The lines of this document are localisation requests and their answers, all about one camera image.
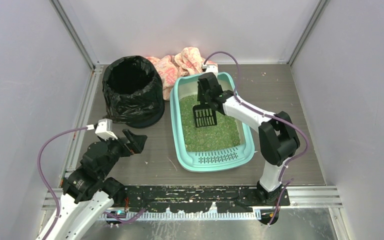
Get black litter scoop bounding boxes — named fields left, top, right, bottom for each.
left=192, top=103, right=218, bottom=128

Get bin with black bag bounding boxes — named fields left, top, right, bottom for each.
left=102, top=55, right=165, bottom=129

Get teal litter box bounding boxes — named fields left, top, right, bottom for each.
left=169, top=74, right=255, bottom=173

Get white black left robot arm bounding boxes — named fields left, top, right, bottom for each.
left=37, top=125, right=148, bottom=240

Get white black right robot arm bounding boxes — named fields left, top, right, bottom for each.
left=192, top=72, right=300, bottom=203

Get green litter pellets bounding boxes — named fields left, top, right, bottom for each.
left=179, top=94, right=241, bottom=152

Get pink patterned cloth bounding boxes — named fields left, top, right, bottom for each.
left=145, top=46, right=217, bottom=101

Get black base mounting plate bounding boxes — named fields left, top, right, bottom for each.
left=111, top=185, right=290, bottom=214

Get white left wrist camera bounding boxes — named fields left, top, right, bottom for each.
left=94, top=118, right=118, bottom=141

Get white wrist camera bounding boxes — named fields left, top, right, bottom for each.
left=201, top=63, right=219, bottom=75
left=94, top=118, right=118, bottom=141

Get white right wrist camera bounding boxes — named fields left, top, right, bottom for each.
left=201, top=63, right=219, bottom=75

